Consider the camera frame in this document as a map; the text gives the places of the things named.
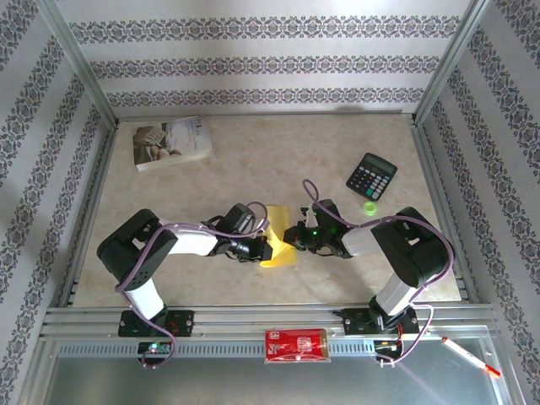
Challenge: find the yellow cloth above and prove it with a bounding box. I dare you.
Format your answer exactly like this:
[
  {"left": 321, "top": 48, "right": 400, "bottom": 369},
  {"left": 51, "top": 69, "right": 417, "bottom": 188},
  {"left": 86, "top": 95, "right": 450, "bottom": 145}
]
[{"left": 259, "top": 204, "right": 299, "bottom": 269}]

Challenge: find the sheet metal shelf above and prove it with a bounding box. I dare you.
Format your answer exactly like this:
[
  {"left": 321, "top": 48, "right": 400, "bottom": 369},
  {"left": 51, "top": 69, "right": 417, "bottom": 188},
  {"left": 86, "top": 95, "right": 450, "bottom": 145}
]
[{"left": 33, "top": 337, "right": 511, "bottom": 405}]

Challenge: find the black calculator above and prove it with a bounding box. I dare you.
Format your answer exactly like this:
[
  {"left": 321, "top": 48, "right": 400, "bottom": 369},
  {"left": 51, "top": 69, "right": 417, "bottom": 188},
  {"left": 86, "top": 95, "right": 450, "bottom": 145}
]
[{"left": 345, "top": 152, "right": 398, "bottom": 202}]

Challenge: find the red packet in plastic sleeve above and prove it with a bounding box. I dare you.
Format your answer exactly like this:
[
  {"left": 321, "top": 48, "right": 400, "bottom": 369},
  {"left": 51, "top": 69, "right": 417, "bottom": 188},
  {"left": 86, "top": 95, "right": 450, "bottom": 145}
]
[{"left": 264, "top": 327, "right": 332, "bottom": 365}]

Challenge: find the slotted metal strip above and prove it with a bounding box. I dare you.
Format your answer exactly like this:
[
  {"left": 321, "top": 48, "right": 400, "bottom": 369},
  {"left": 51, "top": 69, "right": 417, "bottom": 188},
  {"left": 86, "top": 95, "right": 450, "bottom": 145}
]
[{"left": 54, "top": 338, "right": 381, "bottom": 359}]

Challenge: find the paperback book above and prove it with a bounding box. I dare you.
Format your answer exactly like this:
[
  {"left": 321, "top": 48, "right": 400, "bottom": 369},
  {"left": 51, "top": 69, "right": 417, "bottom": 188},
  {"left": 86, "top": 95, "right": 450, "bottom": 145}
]
[{"left": 132, "top": 116, "right": 215, "bottom": 173}]

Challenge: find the white pen with red cap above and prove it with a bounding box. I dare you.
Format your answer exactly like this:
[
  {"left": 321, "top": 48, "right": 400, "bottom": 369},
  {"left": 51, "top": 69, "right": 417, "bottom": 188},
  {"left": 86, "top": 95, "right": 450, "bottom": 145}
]
[{"left": 441, "top": 336, "right": 503, "bottom": 378}]

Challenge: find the aluminium front frame rail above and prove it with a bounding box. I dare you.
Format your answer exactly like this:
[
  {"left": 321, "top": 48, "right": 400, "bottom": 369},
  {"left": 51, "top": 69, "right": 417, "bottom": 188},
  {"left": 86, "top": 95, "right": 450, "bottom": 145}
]
[{"left": 40, "top": 301, "right": 499, "bottom": 338}]

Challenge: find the aluminium frame rail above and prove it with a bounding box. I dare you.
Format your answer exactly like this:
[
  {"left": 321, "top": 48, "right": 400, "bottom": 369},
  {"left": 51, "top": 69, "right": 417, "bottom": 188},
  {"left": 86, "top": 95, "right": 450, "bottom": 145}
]
[
  {"left": 116, "top": 110, "right": 417, "bottom": 122},
  {"left": 40, "top": 301, "right": 499, "bottom": 338}
]

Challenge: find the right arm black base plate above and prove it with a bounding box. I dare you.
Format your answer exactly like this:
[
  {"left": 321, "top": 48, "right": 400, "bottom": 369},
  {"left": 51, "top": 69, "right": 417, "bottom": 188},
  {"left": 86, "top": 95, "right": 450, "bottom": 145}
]
[{"left": 340, "top": 307, "right": 421, "bottom": 338}]

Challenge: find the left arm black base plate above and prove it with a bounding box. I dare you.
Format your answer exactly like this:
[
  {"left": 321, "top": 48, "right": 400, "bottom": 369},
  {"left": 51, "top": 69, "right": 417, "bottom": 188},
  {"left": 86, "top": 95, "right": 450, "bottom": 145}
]
[{"left": 117, "top": 310, "right": 196, "bottom": 338}]

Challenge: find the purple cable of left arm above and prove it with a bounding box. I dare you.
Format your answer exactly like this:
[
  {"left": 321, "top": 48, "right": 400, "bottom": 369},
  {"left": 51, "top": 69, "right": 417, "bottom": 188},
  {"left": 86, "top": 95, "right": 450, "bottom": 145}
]
[{"left": 114, "top": 201, "right": 270, "bottom": 370}]

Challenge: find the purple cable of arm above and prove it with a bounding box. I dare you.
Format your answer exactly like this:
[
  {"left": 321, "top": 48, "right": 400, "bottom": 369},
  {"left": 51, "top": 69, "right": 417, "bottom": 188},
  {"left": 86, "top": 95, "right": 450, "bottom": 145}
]
[
  {"left": 114, "top": 201, "right": 270, "bottom": 370},
  {"left": 302, "top": 179, "right": 456, "bottom": 367}
]

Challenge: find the aluminium back frame rail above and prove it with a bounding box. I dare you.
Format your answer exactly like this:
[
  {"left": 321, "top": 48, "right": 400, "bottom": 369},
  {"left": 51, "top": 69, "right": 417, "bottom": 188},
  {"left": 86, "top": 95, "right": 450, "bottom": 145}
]
[{"left": 116, "top": 110, "right": 417, "bottom": 122}]

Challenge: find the right aluminium side rail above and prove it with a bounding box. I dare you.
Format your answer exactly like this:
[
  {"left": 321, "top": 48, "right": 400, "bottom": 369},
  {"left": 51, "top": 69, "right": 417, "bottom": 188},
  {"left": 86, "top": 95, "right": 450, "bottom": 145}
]
[{"left": 411, "top": 120, "right": 480, "bottom": 305}]

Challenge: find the aluminium side rail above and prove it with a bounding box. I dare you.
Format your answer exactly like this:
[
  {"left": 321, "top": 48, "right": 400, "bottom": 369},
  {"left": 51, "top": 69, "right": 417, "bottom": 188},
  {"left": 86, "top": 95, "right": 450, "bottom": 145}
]
[
  {"left": 57, "top": 121, "right": 122, "bottom": 307},
  {"left": 411, "top": 120, "right": 480, "bottom": 305}
]

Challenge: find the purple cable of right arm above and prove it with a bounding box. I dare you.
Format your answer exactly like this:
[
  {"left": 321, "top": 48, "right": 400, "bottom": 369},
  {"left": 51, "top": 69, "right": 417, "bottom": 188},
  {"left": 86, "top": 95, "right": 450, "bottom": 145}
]
[{"left": 302, "top": 179, "right": 456, "bottom": 367}]

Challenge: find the left aluminium side rail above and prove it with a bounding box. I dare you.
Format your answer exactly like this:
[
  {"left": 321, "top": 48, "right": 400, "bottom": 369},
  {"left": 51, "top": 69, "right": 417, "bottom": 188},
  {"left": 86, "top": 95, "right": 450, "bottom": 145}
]
[{"left": 57, "top": 121, "right": 122, "bottom": 307}]

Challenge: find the right aluminium frame post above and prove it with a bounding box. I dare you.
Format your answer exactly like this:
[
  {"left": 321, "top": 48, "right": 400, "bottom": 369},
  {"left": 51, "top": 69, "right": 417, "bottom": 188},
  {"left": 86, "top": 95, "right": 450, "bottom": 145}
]
[{"left": 415, "top": 0, "right": 493, "bottom": 126}]

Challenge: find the aluminium frame post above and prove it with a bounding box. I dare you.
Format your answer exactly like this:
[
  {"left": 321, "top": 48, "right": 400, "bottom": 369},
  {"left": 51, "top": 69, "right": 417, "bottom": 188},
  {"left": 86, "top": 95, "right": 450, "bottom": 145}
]
[
  {"left": 415, "top": 0, "right": 493, "bottom": 126},
  {"left": 35, "top": 0, "right": 119, "bottom": 127}
]

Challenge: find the left aluminium frame post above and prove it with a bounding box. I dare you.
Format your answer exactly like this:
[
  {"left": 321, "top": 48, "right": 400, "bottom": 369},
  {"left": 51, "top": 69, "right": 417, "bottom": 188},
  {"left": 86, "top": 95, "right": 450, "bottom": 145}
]
[{"left": 35, "top": 0, "right": 119, "bottom": 127}]

